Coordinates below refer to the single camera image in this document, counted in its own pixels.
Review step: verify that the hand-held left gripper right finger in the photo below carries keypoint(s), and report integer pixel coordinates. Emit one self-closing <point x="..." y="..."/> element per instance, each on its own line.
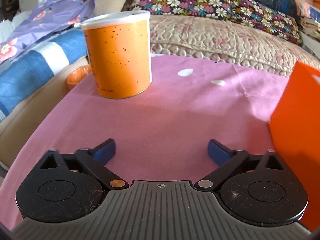
<point x="217" y="151"/>

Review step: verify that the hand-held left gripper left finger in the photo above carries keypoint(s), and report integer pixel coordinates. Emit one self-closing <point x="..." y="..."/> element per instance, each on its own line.
<point x="106" y="150"/>

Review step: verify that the orange cardboard box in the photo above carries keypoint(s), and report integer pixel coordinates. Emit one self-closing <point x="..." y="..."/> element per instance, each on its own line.
<point x="296" y="135"/>

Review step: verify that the pink tablecloth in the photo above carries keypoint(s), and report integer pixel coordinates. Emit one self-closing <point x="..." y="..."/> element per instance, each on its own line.
<point x="162" y="120"/>

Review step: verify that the tan blanket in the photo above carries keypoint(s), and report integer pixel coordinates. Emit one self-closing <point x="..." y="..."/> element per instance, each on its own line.
<point x="27" y="122"/>

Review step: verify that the orange speckled canister white lid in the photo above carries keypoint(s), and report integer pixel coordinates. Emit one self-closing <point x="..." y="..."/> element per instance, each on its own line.
<point x="120" y="60"/>

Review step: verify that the blue white striped blanket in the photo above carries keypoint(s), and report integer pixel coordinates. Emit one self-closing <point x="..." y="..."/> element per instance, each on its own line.
<point x="27" y="72"/>

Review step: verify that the beige quilted sofa cover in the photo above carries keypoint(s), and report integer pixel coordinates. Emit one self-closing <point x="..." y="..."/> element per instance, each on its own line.
<point x="212" y="37"/>

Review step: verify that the floral daisy cushion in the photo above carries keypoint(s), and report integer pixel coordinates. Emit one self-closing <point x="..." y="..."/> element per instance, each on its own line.
<point x="265" y="17"/>
<point x="175" y="0"/>

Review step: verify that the purple floral cloth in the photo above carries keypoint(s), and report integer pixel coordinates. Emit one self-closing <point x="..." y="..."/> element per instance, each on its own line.
<point x="40" y="17"/>

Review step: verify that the beige pillow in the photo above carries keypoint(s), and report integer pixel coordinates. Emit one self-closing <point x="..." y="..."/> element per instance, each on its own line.
<point x="112" y="1"/>

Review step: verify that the white cloth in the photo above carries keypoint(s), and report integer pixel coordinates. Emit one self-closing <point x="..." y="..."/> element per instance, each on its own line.
<point x="12" y="26"/>

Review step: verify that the stack of books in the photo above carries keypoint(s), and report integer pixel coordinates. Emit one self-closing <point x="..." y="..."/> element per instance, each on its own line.
<point x="311" y="20"/>

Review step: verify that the dark wooden cabinet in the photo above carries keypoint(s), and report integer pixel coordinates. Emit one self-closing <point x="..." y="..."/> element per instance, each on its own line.
<point x="8" y="5"/>

